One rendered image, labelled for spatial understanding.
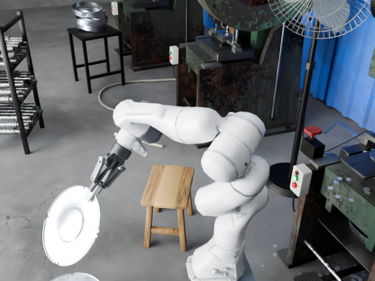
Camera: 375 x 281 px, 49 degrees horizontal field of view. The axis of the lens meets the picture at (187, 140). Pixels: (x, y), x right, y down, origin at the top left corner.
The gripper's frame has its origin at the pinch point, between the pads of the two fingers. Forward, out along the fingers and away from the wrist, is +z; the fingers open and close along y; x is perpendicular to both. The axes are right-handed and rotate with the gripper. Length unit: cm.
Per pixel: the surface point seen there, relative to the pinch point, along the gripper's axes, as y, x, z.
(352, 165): -55, 54, -62
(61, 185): -75, -106, 35
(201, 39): -121, -118, -108
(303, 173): -67, 34, -52
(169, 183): -71, -27, -11
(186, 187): -74, -20, -14
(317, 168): -72, 36, -57
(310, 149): -71, 29, -63
